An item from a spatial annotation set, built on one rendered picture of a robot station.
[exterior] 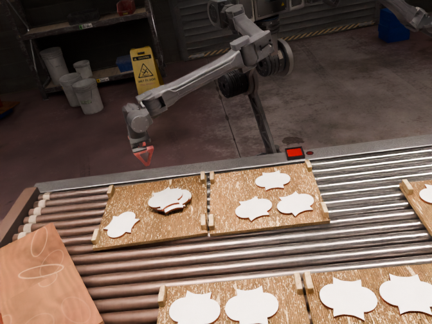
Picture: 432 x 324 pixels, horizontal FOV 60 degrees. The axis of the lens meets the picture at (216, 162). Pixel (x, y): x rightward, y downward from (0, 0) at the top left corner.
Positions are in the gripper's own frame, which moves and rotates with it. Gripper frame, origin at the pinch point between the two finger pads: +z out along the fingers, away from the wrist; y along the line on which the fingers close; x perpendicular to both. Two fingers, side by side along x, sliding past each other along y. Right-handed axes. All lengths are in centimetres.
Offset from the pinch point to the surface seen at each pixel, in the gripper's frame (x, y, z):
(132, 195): 8.2, 12.6, 23.1
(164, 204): -2.2, -5.3, 18.9
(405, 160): -97, -21, 23
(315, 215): -49, -33, 22
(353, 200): -65, -31, 24
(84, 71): 28, 446, 93
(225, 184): -27.7, -0.7, 22.4
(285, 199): -43, -22, 21
